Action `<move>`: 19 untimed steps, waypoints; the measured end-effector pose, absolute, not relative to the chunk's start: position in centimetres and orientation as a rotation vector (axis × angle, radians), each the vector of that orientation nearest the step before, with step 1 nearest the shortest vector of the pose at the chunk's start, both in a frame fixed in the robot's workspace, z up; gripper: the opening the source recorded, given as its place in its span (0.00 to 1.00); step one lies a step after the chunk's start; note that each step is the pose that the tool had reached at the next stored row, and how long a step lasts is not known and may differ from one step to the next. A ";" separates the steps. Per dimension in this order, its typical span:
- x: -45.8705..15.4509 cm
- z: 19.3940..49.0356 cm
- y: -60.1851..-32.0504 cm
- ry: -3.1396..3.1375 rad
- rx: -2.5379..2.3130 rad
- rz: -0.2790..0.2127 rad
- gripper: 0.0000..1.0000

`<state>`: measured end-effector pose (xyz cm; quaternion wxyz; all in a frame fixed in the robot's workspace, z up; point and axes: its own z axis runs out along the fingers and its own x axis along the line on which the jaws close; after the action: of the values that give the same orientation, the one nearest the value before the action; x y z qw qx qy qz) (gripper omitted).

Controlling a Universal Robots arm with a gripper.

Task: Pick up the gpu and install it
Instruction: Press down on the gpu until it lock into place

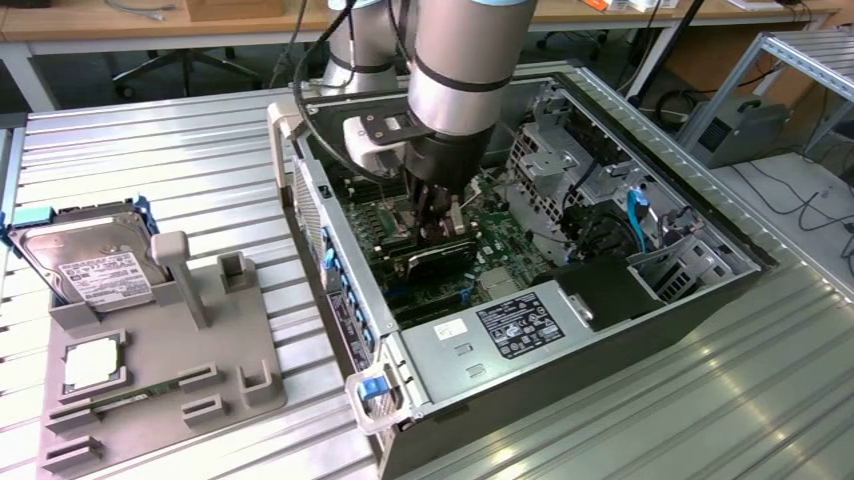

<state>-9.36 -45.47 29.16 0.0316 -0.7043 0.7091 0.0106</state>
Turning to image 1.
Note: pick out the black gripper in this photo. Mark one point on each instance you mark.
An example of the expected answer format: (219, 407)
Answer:
(447, 160)

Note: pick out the wooden desk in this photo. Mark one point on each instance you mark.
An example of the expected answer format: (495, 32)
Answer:
(133, 27)

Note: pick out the grey power supply unit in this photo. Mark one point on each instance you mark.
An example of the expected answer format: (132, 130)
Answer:
(453, 360)

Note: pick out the green RAM stick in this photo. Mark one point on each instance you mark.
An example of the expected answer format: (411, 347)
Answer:
(136, 396)

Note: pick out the grey plastic parts rack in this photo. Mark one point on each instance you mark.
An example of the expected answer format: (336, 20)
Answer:
(160, 360)

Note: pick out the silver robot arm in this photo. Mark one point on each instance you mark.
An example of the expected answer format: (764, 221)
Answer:
(460, 75)

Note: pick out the white small box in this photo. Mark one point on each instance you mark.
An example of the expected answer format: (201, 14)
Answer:
(647, 5)

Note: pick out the perforated metal disk bay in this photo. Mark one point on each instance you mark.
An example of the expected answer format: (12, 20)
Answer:
(694, 270)

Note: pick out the silver hard disk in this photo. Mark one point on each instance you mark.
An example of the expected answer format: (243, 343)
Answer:
(93, 267)

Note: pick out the black tower box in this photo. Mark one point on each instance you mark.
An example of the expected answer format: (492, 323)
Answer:
(740, 135)

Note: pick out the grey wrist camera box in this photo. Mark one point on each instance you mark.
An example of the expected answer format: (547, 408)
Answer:
(373, 152)

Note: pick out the orange small box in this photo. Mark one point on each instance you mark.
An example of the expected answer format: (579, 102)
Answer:
(598, 5)

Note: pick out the brown cardboard box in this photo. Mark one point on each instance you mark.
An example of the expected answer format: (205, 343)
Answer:
(233, 9)

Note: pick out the open grey PC case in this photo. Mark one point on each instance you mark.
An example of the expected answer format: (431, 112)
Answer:
(600, 375)

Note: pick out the black office chair base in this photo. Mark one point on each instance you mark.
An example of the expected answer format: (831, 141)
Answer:
(187, 67)

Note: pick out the silver CPU chip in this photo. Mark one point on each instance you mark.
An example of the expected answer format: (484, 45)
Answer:
(94, 364)

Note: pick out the aluminium profile frame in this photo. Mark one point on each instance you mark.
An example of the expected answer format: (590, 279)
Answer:
(794, 55)

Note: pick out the green motherboard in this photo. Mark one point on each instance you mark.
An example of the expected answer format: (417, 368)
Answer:
(513, 240)

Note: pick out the CPU socket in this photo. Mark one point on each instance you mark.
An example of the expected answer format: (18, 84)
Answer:
(403, 220)

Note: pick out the blue disk caddy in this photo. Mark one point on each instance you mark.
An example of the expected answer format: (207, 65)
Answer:
(26, 220)

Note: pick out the silver chipset heatsink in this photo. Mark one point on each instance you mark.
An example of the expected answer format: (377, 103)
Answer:
(501, 283)

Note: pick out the metal disk bay cage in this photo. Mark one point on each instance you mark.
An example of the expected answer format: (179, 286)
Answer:
(547, 170)

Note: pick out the black graphics card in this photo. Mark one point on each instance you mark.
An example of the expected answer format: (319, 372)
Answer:
(440, 260)

